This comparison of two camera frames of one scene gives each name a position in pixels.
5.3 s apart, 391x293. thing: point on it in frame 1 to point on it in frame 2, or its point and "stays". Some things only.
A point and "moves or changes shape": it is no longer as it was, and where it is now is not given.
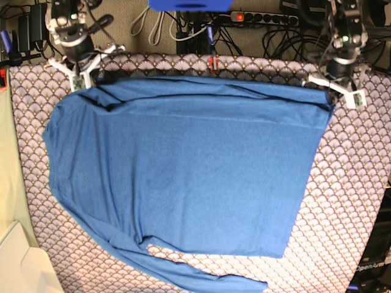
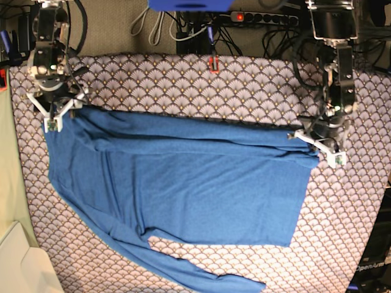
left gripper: (78, 50) to (52, 88)
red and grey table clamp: (214, 64) stays
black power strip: (260, 18) stays
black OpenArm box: (373, 273) stays
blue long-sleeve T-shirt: (188, 166) moves or changes shape
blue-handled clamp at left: (11, 47) stays
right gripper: (336, 68) to (326, 129)
